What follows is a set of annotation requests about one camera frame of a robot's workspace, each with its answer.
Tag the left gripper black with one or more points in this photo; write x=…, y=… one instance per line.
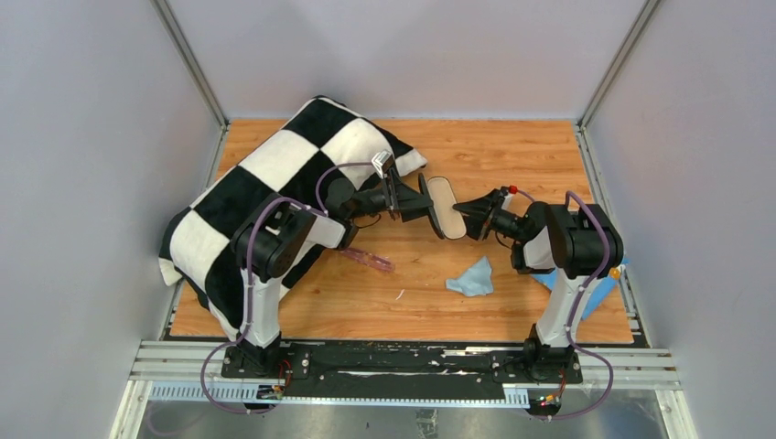
x=400, y=199

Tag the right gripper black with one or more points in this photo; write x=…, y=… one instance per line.
x=479, y=210

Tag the black glasses case beige lining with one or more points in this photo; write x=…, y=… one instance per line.
x=446, y=222

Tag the light blue cleaning cloth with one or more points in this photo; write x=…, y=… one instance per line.
x=475, y=281

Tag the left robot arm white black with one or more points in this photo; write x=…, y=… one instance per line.
x=281, y=228

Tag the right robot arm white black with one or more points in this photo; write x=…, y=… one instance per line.
x=574, y=241

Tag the pink transparent sunglasses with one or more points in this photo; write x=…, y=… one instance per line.
x=369, y=259

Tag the black white checkered pillow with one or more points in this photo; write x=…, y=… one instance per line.
x=324, y=141

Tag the blue patterned cloth bag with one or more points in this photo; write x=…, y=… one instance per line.
x=599, y=293

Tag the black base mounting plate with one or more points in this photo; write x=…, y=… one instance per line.
x=399, y=370

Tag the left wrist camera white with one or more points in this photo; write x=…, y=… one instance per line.
x=382, y=162

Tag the aluminium frame rail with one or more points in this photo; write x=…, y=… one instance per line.
x=188, y=371

